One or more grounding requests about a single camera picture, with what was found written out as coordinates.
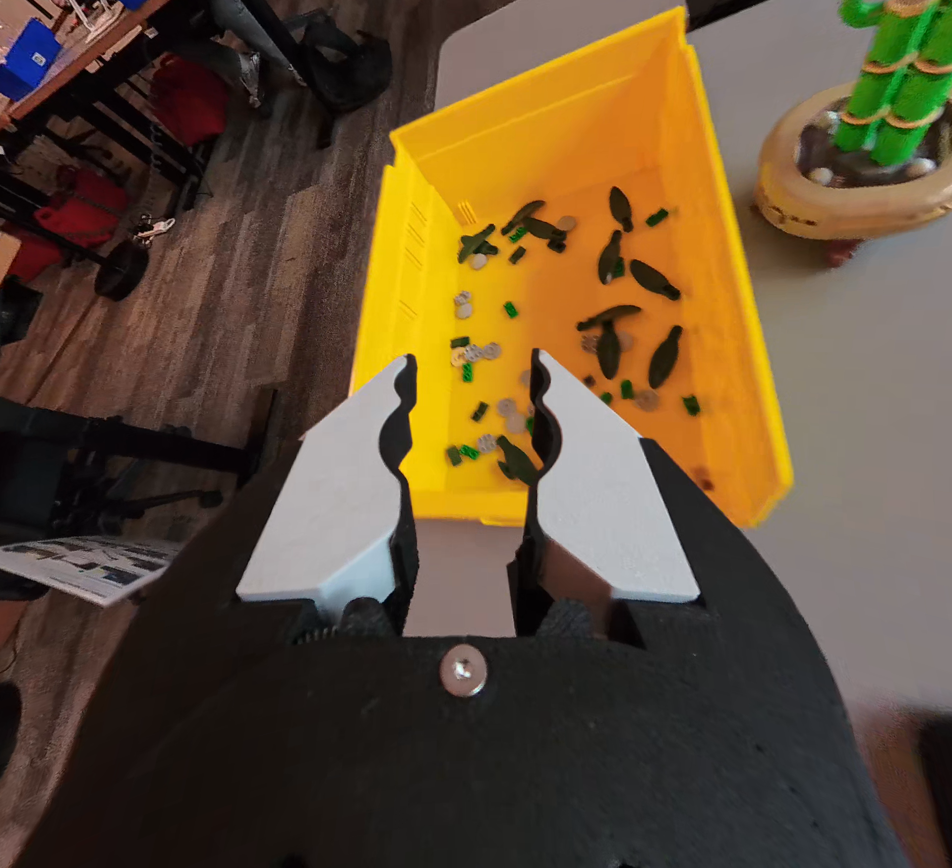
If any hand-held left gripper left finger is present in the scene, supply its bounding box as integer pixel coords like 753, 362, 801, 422
237, 353, 419, 637

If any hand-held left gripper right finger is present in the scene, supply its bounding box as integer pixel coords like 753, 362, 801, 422
508, 349, 702, 637

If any pile of lego pieces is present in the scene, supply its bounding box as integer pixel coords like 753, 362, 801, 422
445, 185, 704, 488

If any yellow plastic bin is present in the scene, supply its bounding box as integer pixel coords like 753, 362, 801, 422
348, 6, 795, 529

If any lego bamboo plant model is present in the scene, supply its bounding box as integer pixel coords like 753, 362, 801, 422
753, 0, 952, 268

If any black equipment stand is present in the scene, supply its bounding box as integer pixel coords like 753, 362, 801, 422
0, 395, 280, 542

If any printed instruction sheet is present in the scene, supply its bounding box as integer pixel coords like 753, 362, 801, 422
0, 535, 183, 609

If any black round base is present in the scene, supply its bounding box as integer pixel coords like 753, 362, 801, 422
93, 239, 150, 302

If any red bag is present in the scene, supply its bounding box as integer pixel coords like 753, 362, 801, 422
149, 53, 232, 147
33, 169, 131, 251

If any black backpack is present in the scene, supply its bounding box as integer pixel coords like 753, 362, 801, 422
286, 8, 395, 151

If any wooden desk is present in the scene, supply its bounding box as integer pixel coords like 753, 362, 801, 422
0, 0, 224, 126

